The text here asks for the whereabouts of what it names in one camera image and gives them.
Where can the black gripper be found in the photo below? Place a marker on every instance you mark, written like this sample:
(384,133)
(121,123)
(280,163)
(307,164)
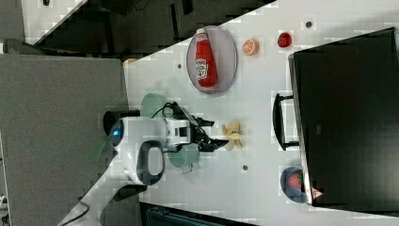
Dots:
(199,136)

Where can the yellow plush banana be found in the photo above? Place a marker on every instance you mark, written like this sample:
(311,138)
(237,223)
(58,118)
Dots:
(232,134)

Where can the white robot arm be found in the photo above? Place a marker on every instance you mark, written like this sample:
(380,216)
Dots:
(133,138)

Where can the black toaster oven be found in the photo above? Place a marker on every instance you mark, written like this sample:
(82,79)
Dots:
(342,115)

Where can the red ketchup bottle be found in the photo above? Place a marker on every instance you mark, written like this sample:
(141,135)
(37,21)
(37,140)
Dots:
(206,72)

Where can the green perforated colander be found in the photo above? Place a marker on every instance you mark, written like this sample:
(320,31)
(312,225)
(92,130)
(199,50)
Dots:
(152,105)

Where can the grey round plate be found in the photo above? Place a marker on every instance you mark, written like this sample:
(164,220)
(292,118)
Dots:
(225,55)

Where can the orange slice toy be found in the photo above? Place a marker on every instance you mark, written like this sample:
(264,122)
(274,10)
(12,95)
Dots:
(250,47)

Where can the red strawberry in bowl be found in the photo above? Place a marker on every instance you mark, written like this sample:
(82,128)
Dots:
(296,180)

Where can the blue small bowl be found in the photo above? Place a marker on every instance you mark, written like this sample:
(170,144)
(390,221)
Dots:
(293,194)

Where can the red strawberry toy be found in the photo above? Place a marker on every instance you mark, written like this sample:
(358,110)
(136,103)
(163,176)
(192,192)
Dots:
(284,40)

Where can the green cup with handle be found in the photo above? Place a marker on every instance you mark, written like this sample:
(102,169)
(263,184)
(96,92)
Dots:
(184,158)

